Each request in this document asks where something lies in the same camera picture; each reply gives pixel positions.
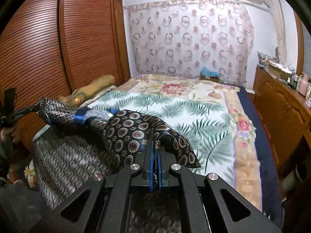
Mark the navy blue bed sheet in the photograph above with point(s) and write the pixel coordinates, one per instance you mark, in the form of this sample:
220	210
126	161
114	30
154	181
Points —
270	185

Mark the teal box behind bed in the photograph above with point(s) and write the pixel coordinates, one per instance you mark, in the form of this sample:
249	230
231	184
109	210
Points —
206	74

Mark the brown louvered wardrobe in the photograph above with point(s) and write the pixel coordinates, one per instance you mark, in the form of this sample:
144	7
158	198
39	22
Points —
50	48

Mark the clutter on sideboard top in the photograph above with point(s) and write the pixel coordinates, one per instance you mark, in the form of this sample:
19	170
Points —
269	71

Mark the floral palm leaf blanket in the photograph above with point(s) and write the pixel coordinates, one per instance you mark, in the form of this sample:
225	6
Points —
208	114

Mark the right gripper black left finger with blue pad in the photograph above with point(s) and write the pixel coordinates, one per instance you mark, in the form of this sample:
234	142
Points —
147	173

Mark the beige golden pillow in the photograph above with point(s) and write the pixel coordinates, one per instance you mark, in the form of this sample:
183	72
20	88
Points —
83	96

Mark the pink bottle on sideboard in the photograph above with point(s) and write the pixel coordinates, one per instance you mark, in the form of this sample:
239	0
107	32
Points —
303	85

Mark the person's left hand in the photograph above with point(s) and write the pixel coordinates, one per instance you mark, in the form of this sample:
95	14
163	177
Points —
11	134

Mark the wooden sideboard cabinet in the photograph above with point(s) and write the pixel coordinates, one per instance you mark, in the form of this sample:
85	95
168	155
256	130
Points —
283	114

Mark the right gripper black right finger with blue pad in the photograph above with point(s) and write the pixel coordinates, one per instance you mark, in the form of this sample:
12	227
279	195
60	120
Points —
165	160

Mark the navy patterned satin pajama shirt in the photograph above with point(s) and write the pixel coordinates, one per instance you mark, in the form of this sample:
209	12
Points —
91	165

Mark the pink circle patterned curtain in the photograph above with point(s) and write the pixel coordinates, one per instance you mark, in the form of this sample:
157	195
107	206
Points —
180	37

